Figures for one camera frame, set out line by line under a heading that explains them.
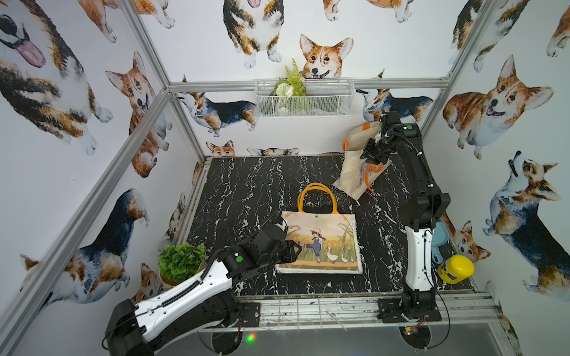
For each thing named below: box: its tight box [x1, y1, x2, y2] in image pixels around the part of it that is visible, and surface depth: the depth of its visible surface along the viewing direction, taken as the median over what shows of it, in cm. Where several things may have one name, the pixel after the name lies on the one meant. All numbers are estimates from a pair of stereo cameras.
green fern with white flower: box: [273, 58, 308, 115], surface depth 85 cm
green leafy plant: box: [158, 242, 208, 288], surface depth 72 cm
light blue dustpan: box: [431, 221, 450, 265], surface depth 87 cm
